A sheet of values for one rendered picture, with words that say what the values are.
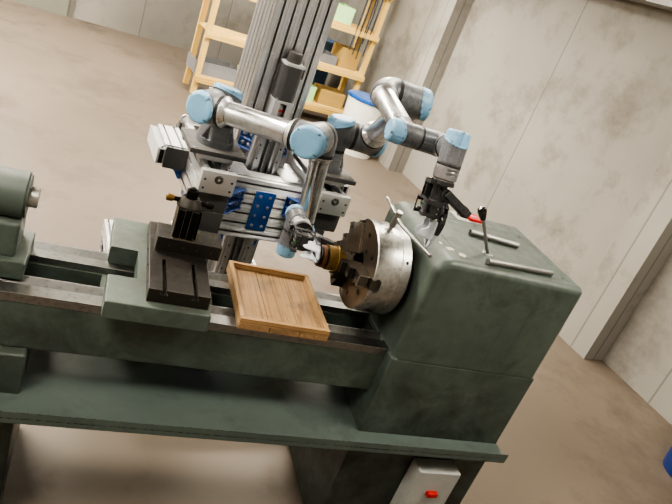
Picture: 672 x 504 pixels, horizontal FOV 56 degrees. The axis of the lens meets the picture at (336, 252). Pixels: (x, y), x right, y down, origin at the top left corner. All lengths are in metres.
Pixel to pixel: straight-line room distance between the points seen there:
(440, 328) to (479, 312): 0.14
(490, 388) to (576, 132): 3.73
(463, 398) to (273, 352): 0.74
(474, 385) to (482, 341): 0.20
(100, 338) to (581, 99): 4.73
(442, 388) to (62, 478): 1.41
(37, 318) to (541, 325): 1.62
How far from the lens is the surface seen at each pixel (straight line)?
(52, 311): 1.97
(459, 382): 2.34
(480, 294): 2.13
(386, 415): 2.32
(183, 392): 2.21
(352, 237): 2.14
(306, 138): 2.18
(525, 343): 2.35
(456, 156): 1.92
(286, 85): 2.62
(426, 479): 2.52
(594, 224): 5.50
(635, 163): 5.38
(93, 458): 2.71
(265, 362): 2.11
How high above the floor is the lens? 1.94
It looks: 23 degrees down
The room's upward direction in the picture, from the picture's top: 22 degrees clockwise
